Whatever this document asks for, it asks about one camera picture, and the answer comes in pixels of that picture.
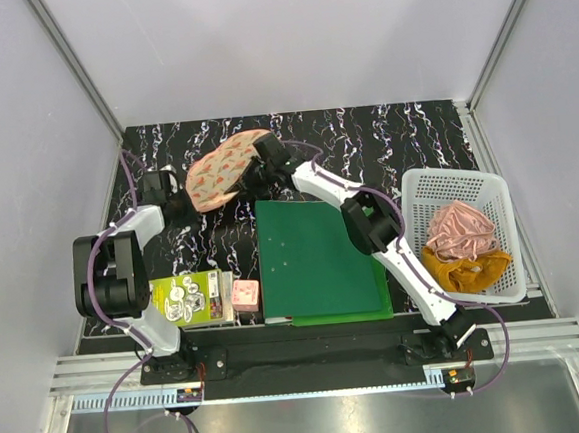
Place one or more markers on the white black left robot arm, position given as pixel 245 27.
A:
pixel 111 283

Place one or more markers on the white slotted cable duct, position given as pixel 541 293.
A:
pixel 222 392

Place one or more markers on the light green folder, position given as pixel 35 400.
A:
pixel 385 311

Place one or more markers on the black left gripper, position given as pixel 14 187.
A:
pixel 191 215

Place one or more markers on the left aluminium frame post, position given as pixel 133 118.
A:
pixel 61 43

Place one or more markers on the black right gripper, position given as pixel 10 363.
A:
pixel 248 187

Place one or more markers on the right aluminium frame post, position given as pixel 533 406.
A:
pixel 500 43

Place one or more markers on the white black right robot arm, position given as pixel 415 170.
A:
pixel 375 227

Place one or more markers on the pink lace garment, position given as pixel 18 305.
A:
pixel 459 231

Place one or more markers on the pink floral mesh laundry bag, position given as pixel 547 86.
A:
pixel 210 181

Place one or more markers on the dark green ring binder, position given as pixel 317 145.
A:
pixel 309 266

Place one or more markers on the white perforated plastic basket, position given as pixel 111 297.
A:
pixel 424 191

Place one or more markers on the small pink box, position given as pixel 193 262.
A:
pixel 245 295

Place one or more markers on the mustard yellow garment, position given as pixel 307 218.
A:
pixel 466 275

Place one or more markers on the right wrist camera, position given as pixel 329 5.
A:
pixel 271 151

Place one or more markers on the aluminium frame post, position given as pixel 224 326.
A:
pixel 61 43
pixel 500 43

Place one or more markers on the aluminium rail crossbar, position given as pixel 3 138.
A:
pixel 526 341

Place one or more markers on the lime green illustrated book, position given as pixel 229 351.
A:
pixel 196 300

